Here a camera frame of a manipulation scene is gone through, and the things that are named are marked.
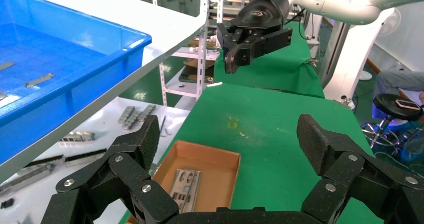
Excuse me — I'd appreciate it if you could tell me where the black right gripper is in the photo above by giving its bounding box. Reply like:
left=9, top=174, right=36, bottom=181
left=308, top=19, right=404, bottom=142
left=216, top=0, right=294, bottom=75

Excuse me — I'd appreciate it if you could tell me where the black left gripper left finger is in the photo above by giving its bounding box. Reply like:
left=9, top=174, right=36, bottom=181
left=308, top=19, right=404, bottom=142
left=41, top=114, right=180, bottom=224

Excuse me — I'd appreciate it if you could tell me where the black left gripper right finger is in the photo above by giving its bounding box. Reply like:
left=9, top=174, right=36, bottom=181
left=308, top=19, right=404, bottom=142
left=296, top=113, right=424, bottom=224

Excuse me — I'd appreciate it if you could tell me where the brown cardboard box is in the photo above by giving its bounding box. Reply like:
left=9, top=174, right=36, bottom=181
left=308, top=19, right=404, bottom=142
left=125, top=140, right=242, bottom=224

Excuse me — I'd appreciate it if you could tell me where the blue plastic tray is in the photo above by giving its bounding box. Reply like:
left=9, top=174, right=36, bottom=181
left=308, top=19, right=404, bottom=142
left=0, top=0, right=153, bottom=166

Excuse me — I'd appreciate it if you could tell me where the white paper sheet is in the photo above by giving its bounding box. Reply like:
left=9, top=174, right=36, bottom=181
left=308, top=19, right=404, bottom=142
left=0, top=97, right=191, bottom=224

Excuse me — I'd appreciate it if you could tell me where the white perforated shelf upright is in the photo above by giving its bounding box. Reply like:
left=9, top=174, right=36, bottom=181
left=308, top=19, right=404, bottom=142
left=158, top=62, right=169, bottom=107
left=198, top=0, right=212, bottom=100

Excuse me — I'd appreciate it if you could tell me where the grey metal connector strip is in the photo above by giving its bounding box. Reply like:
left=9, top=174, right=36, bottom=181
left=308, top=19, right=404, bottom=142
left=137, top=104, right=157, bottom=122
left=117, top=106, right=136, bottom=125
left=121, top=115, right=144, bottom=131

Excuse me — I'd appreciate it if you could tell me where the silver io shield plate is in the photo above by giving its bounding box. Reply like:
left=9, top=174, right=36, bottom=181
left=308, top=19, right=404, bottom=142
left=185, top=169, right=202, bottom=214
left=168, top=169, right=197, bottom=214

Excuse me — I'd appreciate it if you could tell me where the black round swivel stool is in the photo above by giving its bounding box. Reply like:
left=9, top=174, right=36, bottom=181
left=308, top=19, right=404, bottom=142
left=360, top=93, right=424, bottom=152

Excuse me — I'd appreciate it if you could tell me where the green table cloth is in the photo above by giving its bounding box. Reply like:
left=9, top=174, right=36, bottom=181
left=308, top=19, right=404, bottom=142
left=117, top=83, right=387, bottom=224

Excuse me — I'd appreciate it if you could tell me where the pink smartphone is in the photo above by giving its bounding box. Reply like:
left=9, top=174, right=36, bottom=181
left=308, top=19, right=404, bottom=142
left=395, top=99, right=423, bottom=111

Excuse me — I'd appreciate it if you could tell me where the grey metal bar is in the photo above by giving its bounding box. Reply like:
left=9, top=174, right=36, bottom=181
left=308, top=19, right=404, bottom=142
left=0, top=163, right=57, bottom=197

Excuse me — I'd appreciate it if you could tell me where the white robot body column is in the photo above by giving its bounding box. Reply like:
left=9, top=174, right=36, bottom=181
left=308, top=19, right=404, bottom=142
left=322, top=6, right=397, bottom=101

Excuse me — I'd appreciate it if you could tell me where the small black part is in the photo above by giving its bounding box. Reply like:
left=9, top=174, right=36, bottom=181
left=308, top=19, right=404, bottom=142
left=0, top=198, right=16, bottom=210

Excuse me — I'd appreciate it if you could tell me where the white floor fan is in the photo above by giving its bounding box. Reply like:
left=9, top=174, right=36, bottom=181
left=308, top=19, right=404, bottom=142
left=358, top=7, right=402, bottom=82

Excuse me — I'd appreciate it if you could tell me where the black metal rail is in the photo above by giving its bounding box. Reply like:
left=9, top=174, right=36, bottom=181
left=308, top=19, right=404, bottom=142
left=63, top=148, right=108, bottom=168
left=23, top=154, right=66, bottom=169

